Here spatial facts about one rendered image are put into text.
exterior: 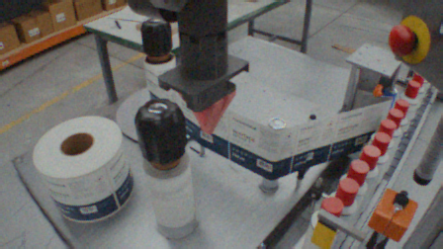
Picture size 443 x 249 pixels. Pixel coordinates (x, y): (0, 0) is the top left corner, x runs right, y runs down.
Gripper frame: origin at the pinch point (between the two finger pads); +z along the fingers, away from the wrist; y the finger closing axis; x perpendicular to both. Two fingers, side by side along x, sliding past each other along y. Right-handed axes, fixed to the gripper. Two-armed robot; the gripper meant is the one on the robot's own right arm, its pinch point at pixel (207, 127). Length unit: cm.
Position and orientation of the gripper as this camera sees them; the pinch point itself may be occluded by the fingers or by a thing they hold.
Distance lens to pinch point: 45.3
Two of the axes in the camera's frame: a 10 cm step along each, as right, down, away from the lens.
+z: 0.0, 7.9, 6.2
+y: -6.5, 4.7, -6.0
